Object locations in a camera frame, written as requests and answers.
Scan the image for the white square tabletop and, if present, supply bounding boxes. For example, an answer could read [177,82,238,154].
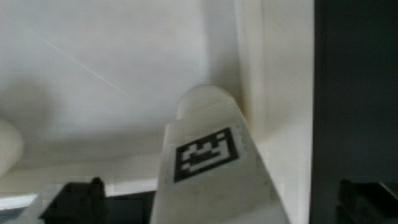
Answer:
[0,0,314,224]

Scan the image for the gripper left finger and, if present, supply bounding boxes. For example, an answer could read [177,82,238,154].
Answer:
[14,177,111,224]

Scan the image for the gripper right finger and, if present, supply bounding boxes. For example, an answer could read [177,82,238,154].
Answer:
[335,179,398,224]

